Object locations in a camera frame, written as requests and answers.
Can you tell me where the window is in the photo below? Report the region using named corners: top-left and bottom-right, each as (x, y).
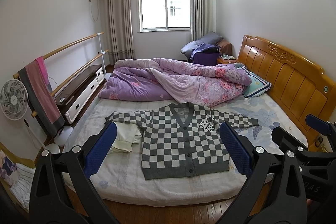
top-left (139, 0), bottom-right (191, 31)

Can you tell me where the white floral bed mattress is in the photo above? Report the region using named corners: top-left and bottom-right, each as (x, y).
top-left (61, 93), bottom-right (308, 208)

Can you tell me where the cream folded garment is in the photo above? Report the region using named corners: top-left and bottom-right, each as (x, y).
top-left (108, 122), bottom-right (142, 154)

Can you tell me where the grey blue pillow pile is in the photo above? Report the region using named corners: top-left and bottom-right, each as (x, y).
top-left (181, 32), bottom-right (223, 58)

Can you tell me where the wooden headboard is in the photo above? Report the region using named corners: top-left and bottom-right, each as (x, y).
top-left (238, 35), bottom-right (335, 152)

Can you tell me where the dark white tv cabinet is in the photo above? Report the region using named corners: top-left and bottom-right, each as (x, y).
top-left (55, 64), bottom-right (104, 125)

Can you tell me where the wooden nightstand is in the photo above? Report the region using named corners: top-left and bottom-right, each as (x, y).
top-left (217, 55), bottom-right (237, 64)

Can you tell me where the white standing fan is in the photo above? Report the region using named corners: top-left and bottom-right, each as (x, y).
top-left (1, 79), bottom-right (60, 154)

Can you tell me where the purple floral quilt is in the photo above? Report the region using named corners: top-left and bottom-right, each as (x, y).
top-left (98, 58), bottom-right (252, 107)

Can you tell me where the blue striped pillow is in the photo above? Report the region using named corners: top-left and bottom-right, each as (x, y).
top-left (235, 63), bottom-right (272, 98)

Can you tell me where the white folded cloth stack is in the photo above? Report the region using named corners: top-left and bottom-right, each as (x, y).
top-left (10, 163), bottom-right (35, 211)

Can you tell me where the right grey curtain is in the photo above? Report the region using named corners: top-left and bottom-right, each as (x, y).
top-left (191, 0), bottom-right (213, 40)

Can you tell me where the lower wooden ballet bar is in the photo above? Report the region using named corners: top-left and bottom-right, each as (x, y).
top-left (31, 49), bottom-right (109, 118)

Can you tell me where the pink grey towel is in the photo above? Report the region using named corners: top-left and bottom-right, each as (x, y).
top-left (18, 57), bottom-right (65, 138)

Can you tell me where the left grey curtain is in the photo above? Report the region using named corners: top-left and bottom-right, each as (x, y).
top-left (103, 0), bottom-right (135, 65)

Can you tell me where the wooden ballet bar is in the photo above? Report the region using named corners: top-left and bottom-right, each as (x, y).
top-left (31, 49), bottom-right (109, 118)
top-left (12, 31), bottom-right (105, 80)

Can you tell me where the grey white checkered cardigan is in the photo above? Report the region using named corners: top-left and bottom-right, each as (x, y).
top-left (106, 103), bottom-right (259, 180)

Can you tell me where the purple blanket on chair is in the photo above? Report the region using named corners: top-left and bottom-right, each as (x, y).
top-left (190, 44), bottom-right (220, 66)

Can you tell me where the white bar post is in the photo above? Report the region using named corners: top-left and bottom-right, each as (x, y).
top-left (97, 32), bottom-right (106, 75)

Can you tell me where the grey curtain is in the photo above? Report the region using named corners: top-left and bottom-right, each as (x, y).
top-left (191, 0), bottom-right (213, 40)
top-left (103, 0), bottom-right (135, 65)

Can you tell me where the white round bar base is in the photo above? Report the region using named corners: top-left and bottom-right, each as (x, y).
top-left (54, 126), bottom-right (74, 147)

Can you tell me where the upper wooden ballet bar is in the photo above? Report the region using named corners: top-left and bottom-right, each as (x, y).
top-left (12, 31), bottom-right (105, 80)

